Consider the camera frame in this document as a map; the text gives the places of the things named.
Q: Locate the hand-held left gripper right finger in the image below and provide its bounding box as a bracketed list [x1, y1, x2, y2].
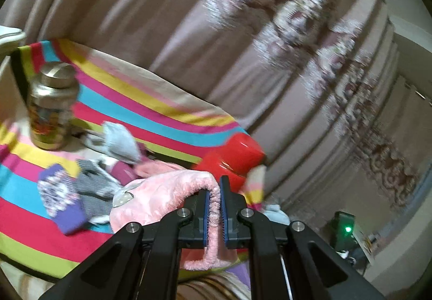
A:
[220, 176, 386, 300]

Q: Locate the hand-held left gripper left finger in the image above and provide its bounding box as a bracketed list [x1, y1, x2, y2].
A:
[40, 189, 210, 300]

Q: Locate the pink plush slipper sock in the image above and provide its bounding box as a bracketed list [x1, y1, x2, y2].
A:
[110, 170, 237, 270]

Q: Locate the light blue cloth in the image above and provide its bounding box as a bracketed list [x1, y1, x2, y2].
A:
[261, 202, 291, 224]

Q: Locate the red thermos flask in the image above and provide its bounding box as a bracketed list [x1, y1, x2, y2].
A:
[192, 134, 265, 193]

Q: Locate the maroon sock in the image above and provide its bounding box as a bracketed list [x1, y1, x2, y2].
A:
[108, 160, 139, 186]

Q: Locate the grey knitted sock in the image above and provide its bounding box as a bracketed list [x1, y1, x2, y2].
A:
[76, 158, 122, 220]

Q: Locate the light blue sock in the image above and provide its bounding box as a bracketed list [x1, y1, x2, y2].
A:
[83, 121, 142, 164]

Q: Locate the striped colourful tablecloth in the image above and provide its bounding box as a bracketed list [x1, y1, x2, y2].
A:
[0, 37, 271, 278]

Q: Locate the purple patterned sock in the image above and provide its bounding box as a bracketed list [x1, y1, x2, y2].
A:
[37, 163, 86, 236]

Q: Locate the metal tea tin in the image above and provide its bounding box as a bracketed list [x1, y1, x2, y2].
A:
[27, 62, 80, 150]

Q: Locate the beige lace curtain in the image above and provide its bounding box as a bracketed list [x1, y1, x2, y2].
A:
[0, 0, 422, 236]

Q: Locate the white object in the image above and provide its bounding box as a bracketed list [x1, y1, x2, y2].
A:
[0, 25, 27, 51]

